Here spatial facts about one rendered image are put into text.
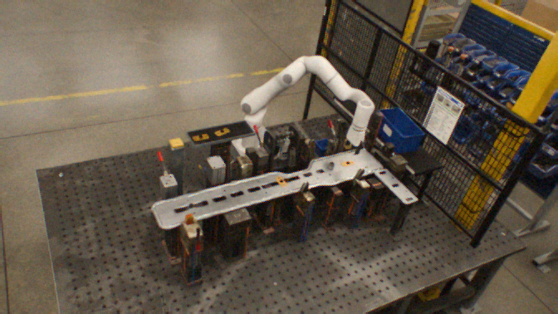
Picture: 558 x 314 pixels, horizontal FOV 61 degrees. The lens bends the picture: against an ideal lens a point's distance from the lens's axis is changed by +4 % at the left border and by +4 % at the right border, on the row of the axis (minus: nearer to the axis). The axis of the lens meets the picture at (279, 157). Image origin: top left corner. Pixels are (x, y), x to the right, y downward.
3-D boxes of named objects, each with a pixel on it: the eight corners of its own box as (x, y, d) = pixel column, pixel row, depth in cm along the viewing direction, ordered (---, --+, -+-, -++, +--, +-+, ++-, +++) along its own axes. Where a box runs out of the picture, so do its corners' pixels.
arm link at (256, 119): (239, 124, 296) (242, 93, 281) (254, 111, 309) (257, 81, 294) (255, 131, 292) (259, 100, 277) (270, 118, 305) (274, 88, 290)
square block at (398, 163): (381, 207, 294) (398, 164, 271) (374, 198, 299) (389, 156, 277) (391, 203, 297) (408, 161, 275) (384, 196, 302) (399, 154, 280)
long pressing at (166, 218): (163, 235, 216) (163, 233, 215) (149, 203, 231) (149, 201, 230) (385, 169, 278) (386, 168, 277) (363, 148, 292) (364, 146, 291)
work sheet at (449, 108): (446, 147, 277) (467, 103, 258) (420, 126, 292) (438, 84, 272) (448, 146, 278) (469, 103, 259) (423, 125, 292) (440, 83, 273)
